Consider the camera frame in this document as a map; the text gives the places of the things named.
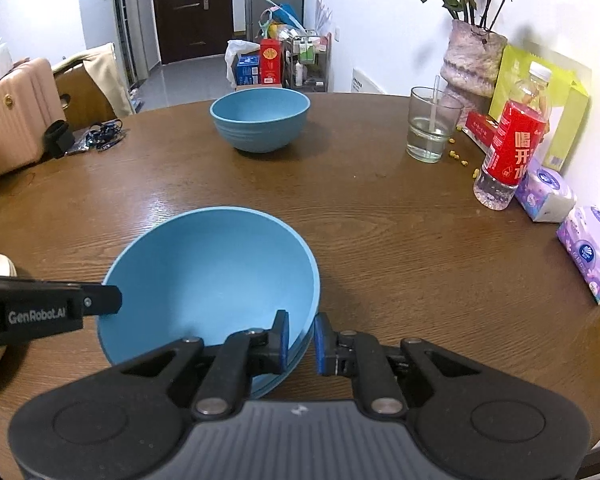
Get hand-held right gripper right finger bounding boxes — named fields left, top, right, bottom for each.
left=314, top=312, right=481, bottom=418

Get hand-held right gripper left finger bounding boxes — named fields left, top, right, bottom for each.
left=117, top=310, right=290, bottom=420

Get medium blue bowl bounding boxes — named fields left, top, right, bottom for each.
left=97, top=206, right=322, bottom=397

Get small blue bowl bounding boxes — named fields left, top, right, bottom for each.
left=210, top=89, right=311, bottom=154

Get pink ribbed suitcase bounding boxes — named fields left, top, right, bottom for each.
left=0, top=57, right=66, bottom=178

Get wooden chair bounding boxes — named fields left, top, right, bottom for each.
left=52, top=42, right=133, bottom=126

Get clear drinking glass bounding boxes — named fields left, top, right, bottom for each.
left=406, top=86, right=465, bottom=163

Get scattered yellow kernels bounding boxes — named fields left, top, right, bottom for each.
left=447, top=132, right=481, bottom=181

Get beige cloth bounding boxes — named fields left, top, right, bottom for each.
left=82, top=42, right=133, bottom=118

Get white straw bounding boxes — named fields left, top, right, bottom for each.
left=431, top=75, right=441, bottom=146

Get white flat panel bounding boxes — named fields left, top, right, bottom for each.
left=351, top=66, right=388, bottom=95

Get flat red carton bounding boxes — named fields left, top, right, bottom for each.
left=464, top=110, right=501, bottom=153

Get purple tissue pack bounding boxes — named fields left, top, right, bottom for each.
left=556, top=205, right=600, bottom=306
left=515, top=157, right=578, bottom=223

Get blue box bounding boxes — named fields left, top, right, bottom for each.
left=236, top=55, right=262, bottom=86

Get red label water bottle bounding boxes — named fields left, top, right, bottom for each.
left=473, top=61, right=552, bottom=211

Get red box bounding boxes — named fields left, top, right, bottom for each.
left=259, top=38, right=283, bottom=85

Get white plastic bag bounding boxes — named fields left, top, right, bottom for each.
left=225, top=39, right=261, bottom=88

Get mottled pink vase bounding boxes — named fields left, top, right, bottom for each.
left=440, top=19, right=508, bottom=111

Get dark brown door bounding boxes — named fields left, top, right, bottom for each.
left=152, top=0, right=221, bottom=65

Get yellow-green box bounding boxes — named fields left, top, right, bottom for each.
left=487, top=44, right=591, bottom=171

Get blue lanyard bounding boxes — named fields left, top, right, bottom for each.
left=82, top=119, right=127, bottom=151

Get wire storage cart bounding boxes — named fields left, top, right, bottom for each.
left=282, top=32, right=331, bottom=93

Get purple wall decoration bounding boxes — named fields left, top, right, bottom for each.
left=314, top=0, right=333, bottom=31

